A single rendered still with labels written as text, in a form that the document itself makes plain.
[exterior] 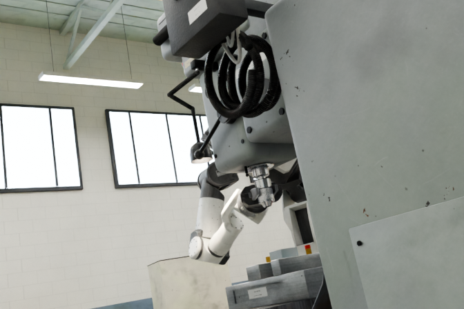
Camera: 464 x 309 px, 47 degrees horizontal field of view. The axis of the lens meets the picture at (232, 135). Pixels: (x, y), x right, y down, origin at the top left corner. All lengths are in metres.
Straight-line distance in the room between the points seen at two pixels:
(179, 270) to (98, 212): 2.51
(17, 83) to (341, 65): 9.05
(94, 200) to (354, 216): 8.73
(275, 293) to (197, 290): 6.23
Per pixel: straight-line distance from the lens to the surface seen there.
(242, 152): 1.45
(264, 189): 1.52
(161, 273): 7.52
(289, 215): 2.22
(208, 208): 1.94
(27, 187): 9.25
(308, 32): 1.11
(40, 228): 9.21
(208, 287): 7.75
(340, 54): 1.04
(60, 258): 9.23
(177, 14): 1.25
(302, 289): 1.39
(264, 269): 1.52
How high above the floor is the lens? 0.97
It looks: 16 degrees up
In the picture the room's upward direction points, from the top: 11 degrees counter-clockwise
